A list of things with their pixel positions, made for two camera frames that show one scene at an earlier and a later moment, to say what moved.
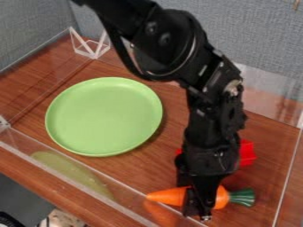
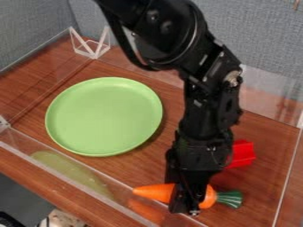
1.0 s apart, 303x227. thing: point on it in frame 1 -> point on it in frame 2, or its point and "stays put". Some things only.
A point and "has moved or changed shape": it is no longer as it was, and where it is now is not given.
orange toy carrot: [174, 196] has moved or changed shape
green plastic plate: [103, 116] stays put
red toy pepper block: [247, 153] stays put
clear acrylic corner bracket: [88, 48] stays put
